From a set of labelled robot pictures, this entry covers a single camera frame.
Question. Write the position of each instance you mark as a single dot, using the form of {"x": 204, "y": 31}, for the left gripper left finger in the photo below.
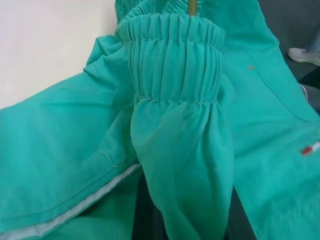
{"x": 150, "y": 220}

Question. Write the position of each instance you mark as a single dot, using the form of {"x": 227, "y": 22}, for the white sneaker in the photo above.
{"x": 303, "y": 55}

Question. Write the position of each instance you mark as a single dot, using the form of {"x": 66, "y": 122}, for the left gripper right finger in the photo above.
{"x": 237, "y": 222}

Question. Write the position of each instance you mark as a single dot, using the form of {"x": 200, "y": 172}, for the green shorts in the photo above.
{"x": 175, "y": 125}

